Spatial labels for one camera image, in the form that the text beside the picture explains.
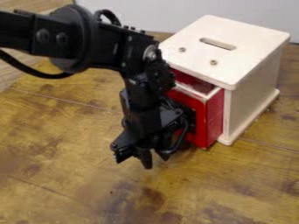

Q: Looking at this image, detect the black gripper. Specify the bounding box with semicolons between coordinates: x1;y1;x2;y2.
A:
110;88;186;170

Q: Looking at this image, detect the black metal drawer handle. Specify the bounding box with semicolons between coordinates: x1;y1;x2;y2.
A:
156;117;191;160

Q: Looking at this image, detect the red drawer front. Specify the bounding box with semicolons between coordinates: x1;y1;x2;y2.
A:
168;68;224;149

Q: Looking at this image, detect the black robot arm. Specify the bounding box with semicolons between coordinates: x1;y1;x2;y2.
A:
0;4;190;169

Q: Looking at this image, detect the white wooden box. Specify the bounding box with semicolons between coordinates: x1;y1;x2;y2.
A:
160;15;290;145

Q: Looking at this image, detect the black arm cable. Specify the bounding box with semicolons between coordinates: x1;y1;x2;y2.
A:
0;47;75;80

